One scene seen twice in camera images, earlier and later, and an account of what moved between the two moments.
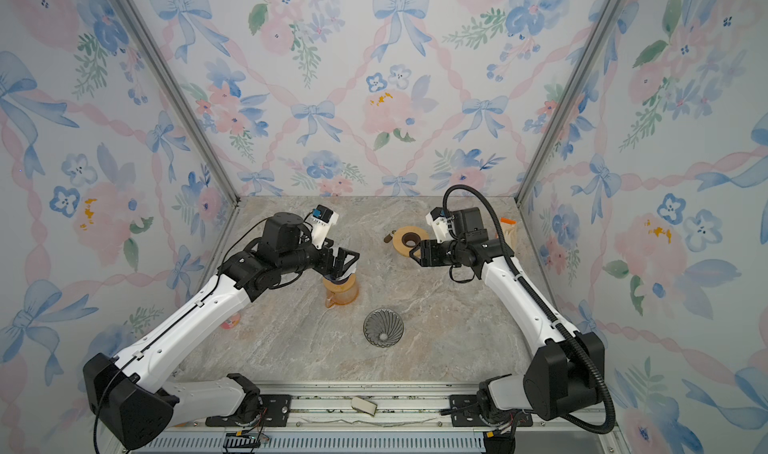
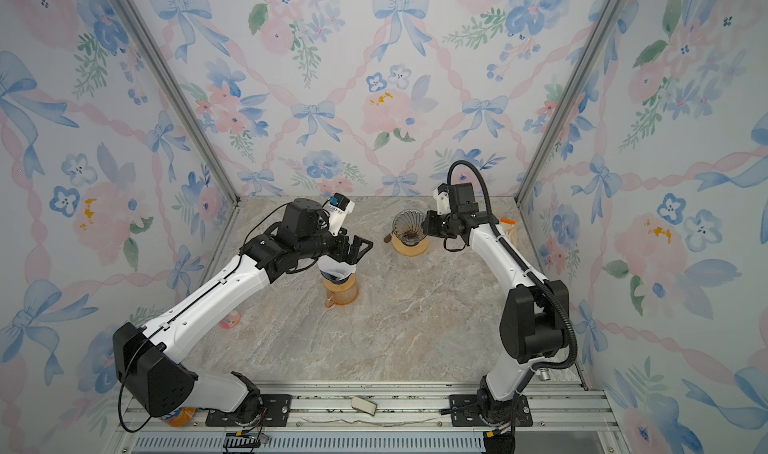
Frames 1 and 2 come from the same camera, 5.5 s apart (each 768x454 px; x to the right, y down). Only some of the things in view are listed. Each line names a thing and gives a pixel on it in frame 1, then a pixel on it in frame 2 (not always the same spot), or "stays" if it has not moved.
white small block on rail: x=363 y=406 stays
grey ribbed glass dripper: x=383 y=327 → x=407 y=225
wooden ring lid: x=406 y=238 stays
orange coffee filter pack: x=509 y=231 stays
